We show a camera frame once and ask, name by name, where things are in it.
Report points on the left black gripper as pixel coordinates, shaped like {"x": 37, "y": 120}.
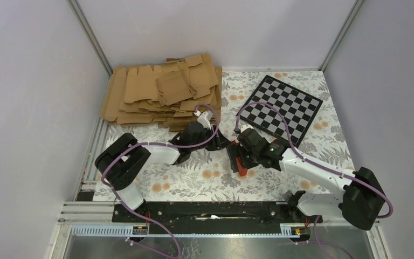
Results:
{"x": 218, "y": 142}

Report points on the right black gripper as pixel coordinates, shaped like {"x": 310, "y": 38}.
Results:
{"x": 236, "y": 150}

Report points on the red paper box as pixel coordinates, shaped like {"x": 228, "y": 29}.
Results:
{"x": 238, "y": 158}

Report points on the stack of brown cardboard blanks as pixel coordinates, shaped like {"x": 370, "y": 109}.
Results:
{"x": 167, "y": 94}

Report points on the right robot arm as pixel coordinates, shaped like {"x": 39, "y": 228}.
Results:
{"x": 356, "y": 196}

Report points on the black white checkerboard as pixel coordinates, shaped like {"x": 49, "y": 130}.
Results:
{"x": 298, "y": 107}

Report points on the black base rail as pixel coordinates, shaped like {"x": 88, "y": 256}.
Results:
{"x": 217, "y": 218}

